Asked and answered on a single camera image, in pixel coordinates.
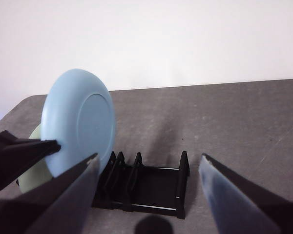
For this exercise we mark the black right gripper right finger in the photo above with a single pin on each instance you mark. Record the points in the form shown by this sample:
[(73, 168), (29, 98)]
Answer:
[(239, 202)]

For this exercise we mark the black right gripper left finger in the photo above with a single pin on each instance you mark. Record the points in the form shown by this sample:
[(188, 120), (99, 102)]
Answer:
[(63, 207)]

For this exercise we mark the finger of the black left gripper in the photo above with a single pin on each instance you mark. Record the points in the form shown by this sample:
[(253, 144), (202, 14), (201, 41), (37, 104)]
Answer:
[(19, 158)]

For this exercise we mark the green round plate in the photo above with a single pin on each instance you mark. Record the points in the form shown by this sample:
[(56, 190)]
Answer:
[(36, 178)]

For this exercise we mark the blue round plate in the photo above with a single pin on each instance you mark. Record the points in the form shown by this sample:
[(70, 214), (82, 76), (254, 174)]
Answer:
[(80, 122)]

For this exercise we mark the black plate rack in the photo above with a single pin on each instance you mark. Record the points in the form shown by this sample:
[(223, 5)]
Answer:
[(156, 181)]

